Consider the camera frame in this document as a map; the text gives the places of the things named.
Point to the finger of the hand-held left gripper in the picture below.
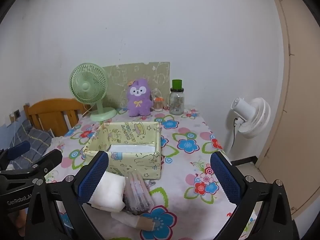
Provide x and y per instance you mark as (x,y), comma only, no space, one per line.
(50,161)
(18,150)

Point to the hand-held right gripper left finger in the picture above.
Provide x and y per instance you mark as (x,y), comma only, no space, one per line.
(93,177)

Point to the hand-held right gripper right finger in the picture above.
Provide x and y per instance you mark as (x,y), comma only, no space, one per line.
(225,177)

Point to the white towel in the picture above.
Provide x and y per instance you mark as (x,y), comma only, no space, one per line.
(111,190)

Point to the clear plastic pack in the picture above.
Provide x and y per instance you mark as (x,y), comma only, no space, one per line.
(137,195)

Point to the white cloth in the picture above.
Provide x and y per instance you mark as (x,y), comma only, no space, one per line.
(127,218)

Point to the yellow fabric storage box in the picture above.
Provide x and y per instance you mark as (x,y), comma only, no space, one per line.
(145,160)

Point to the person's left forearm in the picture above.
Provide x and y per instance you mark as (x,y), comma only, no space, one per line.
(20,221)

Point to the grey plaid pillow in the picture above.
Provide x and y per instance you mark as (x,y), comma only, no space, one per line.
(35,140)

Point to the wooden headboard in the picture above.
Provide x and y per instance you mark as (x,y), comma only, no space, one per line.
(55,110)

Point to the white standing fan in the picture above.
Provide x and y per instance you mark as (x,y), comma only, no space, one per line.
(252,115)

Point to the green desk fan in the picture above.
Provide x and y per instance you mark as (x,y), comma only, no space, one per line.
(86,86)

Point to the purple plush toy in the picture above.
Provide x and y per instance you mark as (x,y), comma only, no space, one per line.
(138,105)

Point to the glass jar with green lid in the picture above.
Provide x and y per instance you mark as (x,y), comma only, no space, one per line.
(176,102)

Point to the cotton swab container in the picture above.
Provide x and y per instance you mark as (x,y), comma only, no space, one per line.
(158,106)

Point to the beige door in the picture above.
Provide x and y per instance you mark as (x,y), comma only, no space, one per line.
(300,105)

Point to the wall socket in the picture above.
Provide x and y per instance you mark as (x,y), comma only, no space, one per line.
(17,113)

